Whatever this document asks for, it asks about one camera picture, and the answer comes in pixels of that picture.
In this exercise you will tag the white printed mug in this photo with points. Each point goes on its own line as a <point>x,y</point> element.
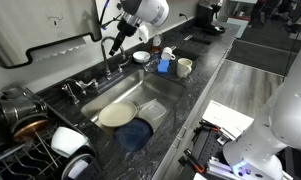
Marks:
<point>167,53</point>

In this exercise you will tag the black counter tray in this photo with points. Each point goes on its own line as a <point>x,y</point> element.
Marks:
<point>197,39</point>

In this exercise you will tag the dark blue plate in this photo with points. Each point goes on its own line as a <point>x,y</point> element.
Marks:
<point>133,136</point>

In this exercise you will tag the blue sponge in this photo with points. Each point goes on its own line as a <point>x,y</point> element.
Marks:
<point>163,66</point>

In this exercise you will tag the beige plate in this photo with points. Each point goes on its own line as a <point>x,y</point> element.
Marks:
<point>117,114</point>

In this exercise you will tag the small chrome side faucet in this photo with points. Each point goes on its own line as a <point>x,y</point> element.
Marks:
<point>71,91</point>

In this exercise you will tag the black coffee machine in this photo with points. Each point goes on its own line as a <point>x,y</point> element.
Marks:
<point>206,16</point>

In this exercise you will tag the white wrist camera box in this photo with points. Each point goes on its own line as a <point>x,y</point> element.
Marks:
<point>143,33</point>

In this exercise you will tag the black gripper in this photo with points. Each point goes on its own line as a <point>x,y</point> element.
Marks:
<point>127,27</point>

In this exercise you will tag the clear glass bowl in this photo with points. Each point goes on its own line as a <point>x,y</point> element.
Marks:
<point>151,65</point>

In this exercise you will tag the black floor mat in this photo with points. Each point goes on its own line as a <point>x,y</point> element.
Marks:
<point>260,55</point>

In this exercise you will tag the stainless steel pot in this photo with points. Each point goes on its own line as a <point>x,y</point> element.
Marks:
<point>20,106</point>

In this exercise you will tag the white rimmed bowl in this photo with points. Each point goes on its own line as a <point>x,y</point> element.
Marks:
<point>77,166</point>

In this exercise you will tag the black mounting plate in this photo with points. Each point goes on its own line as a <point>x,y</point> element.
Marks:
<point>208,146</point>

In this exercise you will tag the stainless steel sink basin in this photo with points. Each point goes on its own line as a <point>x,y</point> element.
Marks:
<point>150,88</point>

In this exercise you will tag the black dish rack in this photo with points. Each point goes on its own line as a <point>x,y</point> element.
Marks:
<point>33,160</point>

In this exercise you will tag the steel paper towel dispenser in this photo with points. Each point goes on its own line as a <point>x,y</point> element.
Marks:
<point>40,26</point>

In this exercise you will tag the aluminium extrusion bar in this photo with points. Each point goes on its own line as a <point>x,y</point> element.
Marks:
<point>221,168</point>

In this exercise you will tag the copper bottom pan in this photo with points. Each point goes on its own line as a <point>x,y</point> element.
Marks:
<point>30,128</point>

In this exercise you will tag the orange dish soap bottle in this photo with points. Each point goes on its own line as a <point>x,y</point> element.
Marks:
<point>156,41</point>

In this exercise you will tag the beige mug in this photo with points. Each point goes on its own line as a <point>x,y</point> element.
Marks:
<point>183,68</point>

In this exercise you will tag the white booklet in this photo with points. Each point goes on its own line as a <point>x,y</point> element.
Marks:
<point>226,118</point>

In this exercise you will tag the clear plastic lid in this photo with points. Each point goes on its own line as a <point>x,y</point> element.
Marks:
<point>153,110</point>

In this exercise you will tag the white round dish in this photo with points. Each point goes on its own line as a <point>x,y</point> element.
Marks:
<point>67,140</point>

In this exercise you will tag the chrome gooseneck faucet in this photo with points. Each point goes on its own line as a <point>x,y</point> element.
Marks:
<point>105,60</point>

